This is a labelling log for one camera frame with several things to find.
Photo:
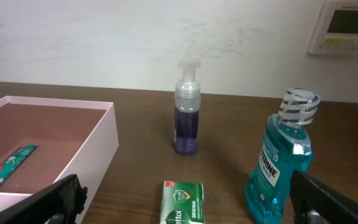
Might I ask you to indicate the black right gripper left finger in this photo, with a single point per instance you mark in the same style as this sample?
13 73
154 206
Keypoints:
60 202

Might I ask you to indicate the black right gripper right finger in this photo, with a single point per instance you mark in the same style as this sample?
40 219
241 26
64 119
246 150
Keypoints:
315 202

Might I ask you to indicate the red green toothpaste tube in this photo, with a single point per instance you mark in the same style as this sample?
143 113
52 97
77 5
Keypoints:
10 164

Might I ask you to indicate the green soap bar pack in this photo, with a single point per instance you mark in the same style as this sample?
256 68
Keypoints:
182 203

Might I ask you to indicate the blue mouthwash bottle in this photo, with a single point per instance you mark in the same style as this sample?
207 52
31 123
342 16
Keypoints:
286 146

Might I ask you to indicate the pink white open box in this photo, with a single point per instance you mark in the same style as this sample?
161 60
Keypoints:
73 137

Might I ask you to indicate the purple foam soap bottle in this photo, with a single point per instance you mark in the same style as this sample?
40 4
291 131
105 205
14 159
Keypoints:
187 104

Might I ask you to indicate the white wall control panel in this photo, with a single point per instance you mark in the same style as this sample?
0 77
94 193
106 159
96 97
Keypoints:
336 31

